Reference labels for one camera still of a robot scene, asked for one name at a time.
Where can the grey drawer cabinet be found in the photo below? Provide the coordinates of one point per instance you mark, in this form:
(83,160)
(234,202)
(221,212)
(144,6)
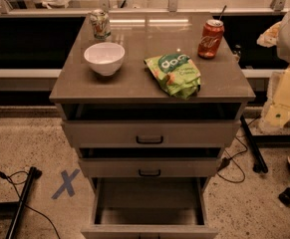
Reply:
(146,35)

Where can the drawer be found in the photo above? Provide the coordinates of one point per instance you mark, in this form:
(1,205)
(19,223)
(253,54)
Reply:
(174,125)
(149,208)
(150,162)

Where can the green rice chip bag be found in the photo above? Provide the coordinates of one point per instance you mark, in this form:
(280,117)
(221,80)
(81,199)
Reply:
(176,74)

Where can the black stand leg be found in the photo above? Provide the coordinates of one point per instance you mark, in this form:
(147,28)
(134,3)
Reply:
(14,210)
(257,141)

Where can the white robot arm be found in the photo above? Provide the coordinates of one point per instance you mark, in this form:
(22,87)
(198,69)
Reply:
(277,35)

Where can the black stand leg right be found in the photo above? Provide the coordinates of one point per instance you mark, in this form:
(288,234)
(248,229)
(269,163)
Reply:
(257,141)

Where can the white bowl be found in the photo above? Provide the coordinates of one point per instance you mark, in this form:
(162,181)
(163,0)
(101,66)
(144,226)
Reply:
(105,58)

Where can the red soda can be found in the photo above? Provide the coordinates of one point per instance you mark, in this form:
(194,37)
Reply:
(211,37)

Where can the black stand leg left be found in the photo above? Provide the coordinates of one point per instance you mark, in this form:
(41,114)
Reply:
(14,210)

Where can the green white soda can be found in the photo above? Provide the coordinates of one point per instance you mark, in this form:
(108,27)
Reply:
(101,24)

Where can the blue tape cross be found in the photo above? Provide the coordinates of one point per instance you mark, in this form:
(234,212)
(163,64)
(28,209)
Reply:
(66,186)

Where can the middle drawer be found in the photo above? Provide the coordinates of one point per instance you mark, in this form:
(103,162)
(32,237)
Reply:
(150,162)

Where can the bottom drawer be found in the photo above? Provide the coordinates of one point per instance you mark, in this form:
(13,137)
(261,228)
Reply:
(149,208)

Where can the top drawer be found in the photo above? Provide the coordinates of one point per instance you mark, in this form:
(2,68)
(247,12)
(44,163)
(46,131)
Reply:
(174,125)

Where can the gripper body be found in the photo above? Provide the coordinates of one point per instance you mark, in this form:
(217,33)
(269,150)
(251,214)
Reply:
(278,114)

